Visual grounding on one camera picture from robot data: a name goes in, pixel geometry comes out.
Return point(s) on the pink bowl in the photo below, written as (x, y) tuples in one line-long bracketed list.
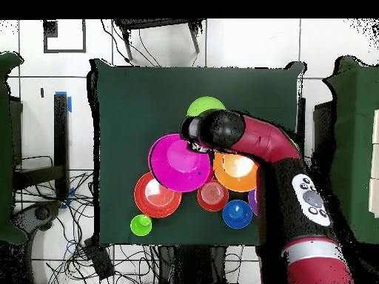
[(177, 165)]

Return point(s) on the green cloth side table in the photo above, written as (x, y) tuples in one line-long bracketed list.
[(6, 148), (352, 148)]

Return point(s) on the green bowl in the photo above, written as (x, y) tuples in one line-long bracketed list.
[(204, 105)]

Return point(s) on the black square floor frame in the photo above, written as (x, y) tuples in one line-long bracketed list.
[(50, 28)]

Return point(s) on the dark green tablecloth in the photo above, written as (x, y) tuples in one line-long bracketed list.
[(133, 118)]

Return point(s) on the large yellow-orange bowl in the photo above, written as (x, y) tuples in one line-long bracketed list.
[(237, 174)]

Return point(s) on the wide orange-red bowl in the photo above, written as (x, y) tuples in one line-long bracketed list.
[(157, 198)]

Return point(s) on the black power brick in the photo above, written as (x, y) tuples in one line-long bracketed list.
[(99, 259)]

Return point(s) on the black metal stand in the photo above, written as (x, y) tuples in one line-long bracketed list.
[(154, 23)]

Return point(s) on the green cup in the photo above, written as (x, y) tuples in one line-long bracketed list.
[(141, 225)]

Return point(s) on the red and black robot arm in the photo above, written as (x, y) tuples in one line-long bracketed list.
[(296, 207)]

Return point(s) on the blue tape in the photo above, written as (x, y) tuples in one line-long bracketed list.
[(70, 105)]

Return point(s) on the small orange-red bowl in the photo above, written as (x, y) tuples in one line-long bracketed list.
[(212, 195)]

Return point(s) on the purple bowl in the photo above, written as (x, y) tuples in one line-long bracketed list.
[(254, 202)]

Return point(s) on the blue bowl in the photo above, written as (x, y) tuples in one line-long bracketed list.
[(237, 214)]

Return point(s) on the white boxes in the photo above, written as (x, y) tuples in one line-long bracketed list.
[(375, 162)]

